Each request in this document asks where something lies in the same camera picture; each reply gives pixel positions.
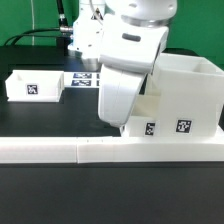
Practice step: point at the white L-shaped border wall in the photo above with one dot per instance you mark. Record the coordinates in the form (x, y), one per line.
(109, 149)

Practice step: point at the white front drawer box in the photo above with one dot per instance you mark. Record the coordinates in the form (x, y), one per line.
(142, 121)

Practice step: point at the white drawer box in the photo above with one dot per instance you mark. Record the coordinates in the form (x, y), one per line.
(142, 121)
(35, 86)

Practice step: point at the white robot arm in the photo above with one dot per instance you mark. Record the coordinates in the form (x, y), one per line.
(88, 28)

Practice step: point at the white fiducial marker sheet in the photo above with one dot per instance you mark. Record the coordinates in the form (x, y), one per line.
(81, 79)

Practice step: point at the white drawer cabinet frame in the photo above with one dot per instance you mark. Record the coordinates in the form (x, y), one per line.
(191, 96)

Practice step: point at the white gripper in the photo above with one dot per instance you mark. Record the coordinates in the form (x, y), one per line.
(127, 54)

